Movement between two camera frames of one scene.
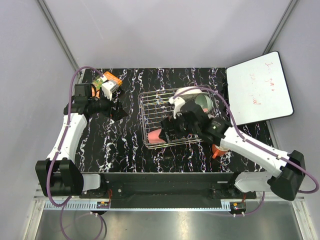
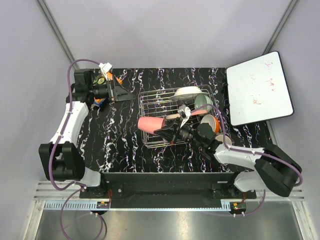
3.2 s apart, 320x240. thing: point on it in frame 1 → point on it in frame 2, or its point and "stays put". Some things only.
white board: x=258 y=90 stays put
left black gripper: x=119 y=112 → x=117 y=93
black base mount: x=167 y=190 stays put
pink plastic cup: x=153 y=137 → x=150 y=124
